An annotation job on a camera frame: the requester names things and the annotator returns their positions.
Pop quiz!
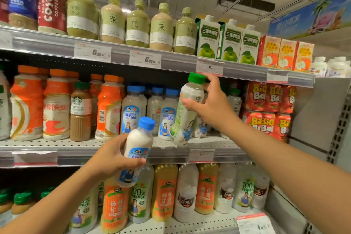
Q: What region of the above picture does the white coconut milk bottle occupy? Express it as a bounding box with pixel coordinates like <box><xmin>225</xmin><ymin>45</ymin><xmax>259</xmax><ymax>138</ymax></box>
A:
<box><xmin>214</xmin><ymin>163</ymin><xmax>237</xmax><ymax>214</ymax></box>
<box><xmin>173</xmin><ymin>164</ymin><xmax>199</xmax><ymax>223</ymax></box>
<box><xmin>251</xmin><ymin>169</ymin><xmax>271</xmax><ymax>210</ymax></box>

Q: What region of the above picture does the green tea bottle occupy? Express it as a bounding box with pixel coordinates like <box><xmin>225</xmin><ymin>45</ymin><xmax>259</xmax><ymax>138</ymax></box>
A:
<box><xmin>173</xmin><ymin>7</ymin><xmax>198</xmax><ymax>55</ymax></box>
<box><xmin>125</xmin><ymin>0</ymin><xmax>151</xmax><ymax>48</ymax></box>
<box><xmin>67</xmin><ymin>0</ymin><xmax>100</xmax><ymax>40</ymax></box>

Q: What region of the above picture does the white bottle green cap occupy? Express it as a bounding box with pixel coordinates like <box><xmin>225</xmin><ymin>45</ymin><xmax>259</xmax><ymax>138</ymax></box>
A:
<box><xmin>169</xmin><ymin>72</ymin><xmax>206</xmax><ymax>146</ymax></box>

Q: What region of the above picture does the black ceiling vent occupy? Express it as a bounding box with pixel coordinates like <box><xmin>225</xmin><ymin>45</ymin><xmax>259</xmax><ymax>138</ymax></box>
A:
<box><xmin>217</xmin><ymin>0</ymin><xmax>276</xmax><ymax>13</ymax></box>

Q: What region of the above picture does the blue advertising banner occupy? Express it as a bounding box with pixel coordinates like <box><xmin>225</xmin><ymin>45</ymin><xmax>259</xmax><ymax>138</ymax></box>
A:
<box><xmin>267</xmin><ymin>0</ymin><xmax>351</xmax><ymax>41</ymax></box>

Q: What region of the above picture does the grey perforated metal shelf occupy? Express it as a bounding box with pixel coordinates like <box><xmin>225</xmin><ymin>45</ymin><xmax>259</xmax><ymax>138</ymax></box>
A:
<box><xmin>87</xmin><ymin>208</ymin><xmax>283</xmax><ymax>234</ymax></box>
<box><xmin>0</xmin><ymin>134</ymin><xmax>250</xmax><ymax>169</ymax></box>

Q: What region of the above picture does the person's right forearm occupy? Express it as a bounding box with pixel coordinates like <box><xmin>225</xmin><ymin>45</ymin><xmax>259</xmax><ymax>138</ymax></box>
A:
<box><xmin>223</xmin><ymin>116</ymin><xmax>351</xmax><ymax>234</ymax></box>

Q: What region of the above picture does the row of blue capped bottles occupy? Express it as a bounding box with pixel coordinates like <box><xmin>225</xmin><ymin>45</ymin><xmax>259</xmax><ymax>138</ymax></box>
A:
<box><xmin>120</xmin><ymin>85</ymin><xmax>209</xmax><ymax>141</ymax></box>

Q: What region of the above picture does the person's right hand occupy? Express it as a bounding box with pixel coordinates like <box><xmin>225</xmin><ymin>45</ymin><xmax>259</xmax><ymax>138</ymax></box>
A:
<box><xmin>181</xmin><ymin>73</ymin><xmax>237</xmax><ymax>131</ymax></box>

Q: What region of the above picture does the coconut water bottle green label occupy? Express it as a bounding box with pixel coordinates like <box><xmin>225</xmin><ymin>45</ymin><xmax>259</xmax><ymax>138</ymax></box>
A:
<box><xmin>67</xmin><ymin>187</ymin><xmax>99</xmax><ymax>234</ymax></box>
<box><xmin>232</xmin><ymin>162</ymin><xmax>257</xmax><ymax>213</ymax></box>
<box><xmin>128</xmin><ymin>164</ymin><xmax>155</xmax><ymax>224</ymax></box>

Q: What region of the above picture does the group of orange capped bottles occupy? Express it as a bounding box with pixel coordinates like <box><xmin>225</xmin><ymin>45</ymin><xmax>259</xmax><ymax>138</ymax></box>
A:
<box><xmin>10</xmin><ymin>65</ymin><xmax>126</xmax><ymax>143</ymax></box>

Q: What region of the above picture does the person's left forearm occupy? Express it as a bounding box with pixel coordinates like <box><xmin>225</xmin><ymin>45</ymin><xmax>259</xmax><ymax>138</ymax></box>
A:
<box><xmin>0</xmin><ymin>157</ymin><xmax>102</xmax><ymax>234</ymax></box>

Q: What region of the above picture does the slotted metal shelf upright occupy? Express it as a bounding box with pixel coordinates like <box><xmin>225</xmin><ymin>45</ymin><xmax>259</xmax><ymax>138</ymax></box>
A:
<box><xmin>327</xmin><ymin>96</ymin><xmax>351</xmax><ymax>165</ymax></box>

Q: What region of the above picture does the green apple juice carton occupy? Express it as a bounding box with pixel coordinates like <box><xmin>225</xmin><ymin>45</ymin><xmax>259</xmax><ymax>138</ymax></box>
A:
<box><xmin>239</xmin><ymin>24</ymin><xmax>261</xmax><ymax>65</ymax></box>
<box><xmin>195</xmin><ymin>15</ymin><xmax>221</xmax><ymax>59</ymax></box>
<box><xmin>218</xmin><ymin>19</ymin><xmax>244</xmax><ymax>62</ymax></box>

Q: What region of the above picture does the red orange juice carton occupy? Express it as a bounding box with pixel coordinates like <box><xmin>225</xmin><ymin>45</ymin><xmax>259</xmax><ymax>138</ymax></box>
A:
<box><xmin>293</xmin><ymin>41</ymin><xmax>315</xmax><ymax>73</ymax></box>
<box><xmin>277</xmin><ymin>39</ymin><xmax>298</xmax><ymax>70</ymax></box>
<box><xmin>257</xmin><ymin>35</ymin><xmax>282</xmax><ymax>67</ymax></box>

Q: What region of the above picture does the stack of red drink packs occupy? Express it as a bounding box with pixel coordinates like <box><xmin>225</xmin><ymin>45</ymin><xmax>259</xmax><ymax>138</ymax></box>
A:
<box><xmin>242</xmin><ymin>81</ymin><xmax>297</xmax><ymax>143</ymax></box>

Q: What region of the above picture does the white bottle blue cap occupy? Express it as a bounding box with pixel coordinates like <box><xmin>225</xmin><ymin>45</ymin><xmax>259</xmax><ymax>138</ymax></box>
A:
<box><xmin>114</xmin><ymin>116</ymin><xmax>156</xmax><ymax>188</ymax></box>

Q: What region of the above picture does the grey shelf side panel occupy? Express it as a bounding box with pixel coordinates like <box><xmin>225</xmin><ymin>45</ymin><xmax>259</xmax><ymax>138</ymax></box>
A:
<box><xmin>288</xmin><ymin>77</ymin><xmax>351</xmax><ymax>161</ymax></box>

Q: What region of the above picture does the brown latte bottle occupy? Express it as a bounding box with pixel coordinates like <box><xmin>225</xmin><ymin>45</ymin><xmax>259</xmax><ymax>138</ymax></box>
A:
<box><xmin>70</xmin><ymin>81</ymin><xmax>93</xmax><ymax>143</ymax></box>

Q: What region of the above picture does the beige milk tea bottle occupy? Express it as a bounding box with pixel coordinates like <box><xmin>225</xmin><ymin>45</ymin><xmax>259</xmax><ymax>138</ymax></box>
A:
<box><xmin>99</xmin><ymin>0</ymin><xmax>126</xmax><ymax>44</ymax></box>
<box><xmin>149</xmin><ymin>3</ymin><xmax>174</xmax><ymax>52</ymax></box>

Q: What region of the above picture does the red coffee bottle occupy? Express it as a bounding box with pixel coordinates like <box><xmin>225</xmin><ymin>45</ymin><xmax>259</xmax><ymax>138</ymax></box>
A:
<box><xmin>37</xmin><ymin>0</ymin><xmax>69</xmax><ymax>35</ymax></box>

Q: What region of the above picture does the orange label mango drink bottle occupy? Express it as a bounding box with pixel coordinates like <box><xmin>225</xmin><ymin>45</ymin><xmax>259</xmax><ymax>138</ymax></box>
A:
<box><xmin>100</xmin><ymin>177</ymin><xmax>130</xmax><ymax>234</ymax></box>
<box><xmin>194</xmin><ymin>163</ymin><xmax>219</xmax><ymax>215</ymax></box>
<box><xmin>151</xmin><ymin>164</ymin><xmax>179</xmax><ymax>222</ymax></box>

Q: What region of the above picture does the person's left hand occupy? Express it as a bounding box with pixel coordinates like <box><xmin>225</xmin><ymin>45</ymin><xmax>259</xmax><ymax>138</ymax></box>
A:
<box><xmin>93</xmin><ymin>133</ymin><xmax>147</xmax><ymax>181</ymax></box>

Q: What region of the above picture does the red edged price tag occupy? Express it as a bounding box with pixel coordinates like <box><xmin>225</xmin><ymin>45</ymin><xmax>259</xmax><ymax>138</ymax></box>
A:
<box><xmin>236</xmin><ymin>212</ymin><xmax>276</xmax><ymax>234</ymax></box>

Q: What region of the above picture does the small white yogurt bottle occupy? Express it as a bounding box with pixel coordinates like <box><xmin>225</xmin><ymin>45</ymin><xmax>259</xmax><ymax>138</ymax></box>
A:
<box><xmin>310</xmin><ymin>56</ymin><xmax>328</xmax><ymax>78</ymax></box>
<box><xmin>326</xmin><ymin>56</ymin><xmax>351</xmax><ymax>78</ymax></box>

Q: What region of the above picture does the green capped tan bottle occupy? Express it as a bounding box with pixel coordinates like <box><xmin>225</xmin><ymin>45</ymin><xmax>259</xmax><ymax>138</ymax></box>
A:
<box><xmin>40</xmin><ymin>187</ymin><xmax>56</xmax><ymax>199</ymax></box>
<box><xmin>11</xmin><ymin>192</ymin><xmax>35</xmax><ymax>219</ymax></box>
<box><xmin>0</xmin><ymin>187</ymin><xmax>13</xmax><ymax>228</ymax></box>

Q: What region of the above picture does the white price tag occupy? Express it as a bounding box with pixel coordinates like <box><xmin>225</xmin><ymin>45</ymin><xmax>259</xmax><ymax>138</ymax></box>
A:
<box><xmin>129</xmin><ymin>50</ymin><xmax>162</xmax><ymax>69</ymax></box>
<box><xmin>266</xmin><ymin>69</ymin><xmax>289</xmax><ymax>84</ymax></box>
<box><xmin>12</xmin><ymin>151</ymin><xmax>59</xmax><ymax>166</ymax></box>
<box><xmin>74</xmin><ymin>43</ymin><xmax>112</xmax><ymax>63</ymax></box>
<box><xmin>195</xmin><ymin>58</ymin><xmax>225</xmax><ymax>76</ymax></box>
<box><xmin>0</xmin><ymin>31</ymin><xmax>13</xmax><ymax>49</ymax></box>
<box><xmin>188</xmin><ymin>148</ymin><xmax>215</xmax><ymax>163</ymax></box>

